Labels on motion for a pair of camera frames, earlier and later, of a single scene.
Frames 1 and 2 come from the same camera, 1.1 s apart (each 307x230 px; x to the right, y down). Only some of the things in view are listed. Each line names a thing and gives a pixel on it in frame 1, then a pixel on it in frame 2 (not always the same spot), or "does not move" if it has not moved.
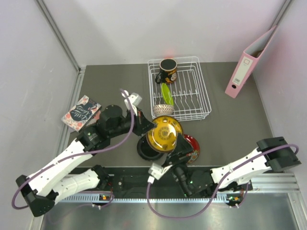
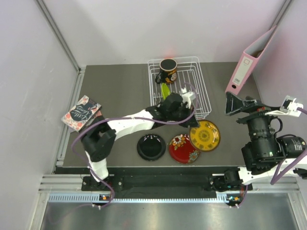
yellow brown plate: x=163 y=138 -> x=206 y=137
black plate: x=146 y=151 does not move
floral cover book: x=78 y=117 does not move
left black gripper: x=146 y=125 -> x=192 y=122
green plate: x=167 y=94 does not move
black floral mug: x=168 y=71 does not move
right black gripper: x=183 y=147 -> x=250 y=106
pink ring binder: x=245 y=64 does not move
